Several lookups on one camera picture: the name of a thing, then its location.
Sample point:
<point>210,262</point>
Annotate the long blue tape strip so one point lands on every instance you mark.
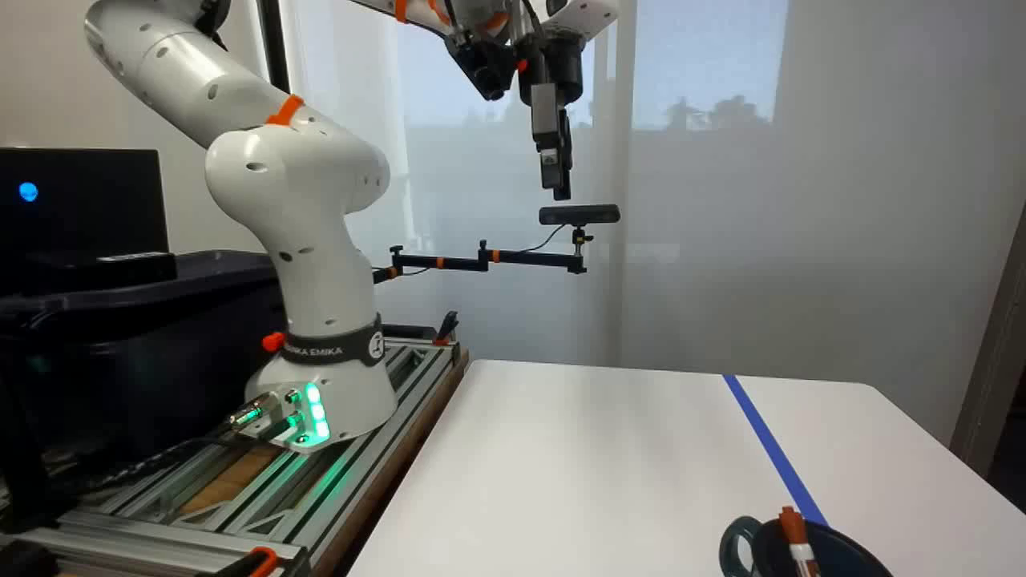
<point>772,447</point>

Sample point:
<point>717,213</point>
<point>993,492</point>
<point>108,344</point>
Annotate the black bar camera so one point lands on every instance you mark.
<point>579,217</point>

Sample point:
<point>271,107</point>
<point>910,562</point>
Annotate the black storage bin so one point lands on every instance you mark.
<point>162,330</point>

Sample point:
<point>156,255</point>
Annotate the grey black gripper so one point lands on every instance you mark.
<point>547,104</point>

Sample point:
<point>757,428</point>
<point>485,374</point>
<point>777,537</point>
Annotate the black orange clamp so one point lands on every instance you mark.
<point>446,329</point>
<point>267,562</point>

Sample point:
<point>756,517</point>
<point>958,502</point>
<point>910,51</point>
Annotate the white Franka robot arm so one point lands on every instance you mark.
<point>289,172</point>

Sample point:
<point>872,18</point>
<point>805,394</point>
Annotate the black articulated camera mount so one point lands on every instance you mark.
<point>501,259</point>

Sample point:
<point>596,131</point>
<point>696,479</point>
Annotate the black vertical pole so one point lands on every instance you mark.
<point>274,43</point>

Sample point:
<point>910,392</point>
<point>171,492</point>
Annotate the aluminium profile base frame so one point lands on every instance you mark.
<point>309,492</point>

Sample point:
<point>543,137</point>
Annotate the black monitor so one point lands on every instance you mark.
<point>86,204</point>

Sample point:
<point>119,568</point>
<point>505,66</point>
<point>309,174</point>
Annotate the red marker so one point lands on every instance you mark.
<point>796,541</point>

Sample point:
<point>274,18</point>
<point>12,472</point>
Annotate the black round bowl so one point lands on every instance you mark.
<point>848,555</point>

